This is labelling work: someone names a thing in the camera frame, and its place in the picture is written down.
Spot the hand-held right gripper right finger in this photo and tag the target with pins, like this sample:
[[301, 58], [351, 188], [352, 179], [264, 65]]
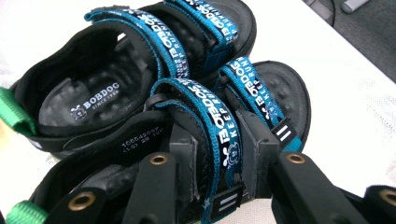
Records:
[[299, 186]]

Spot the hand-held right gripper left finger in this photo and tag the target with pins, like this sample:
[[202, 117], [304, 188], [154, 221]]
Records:
[[155, 186]]

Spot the metal shoe rack grey shelves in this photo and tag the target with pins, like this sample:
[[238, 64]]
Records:
[[342, 102]]

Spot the grey metal stand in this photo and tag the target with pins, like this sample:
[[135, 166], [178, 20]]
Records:
[[355, 4]]

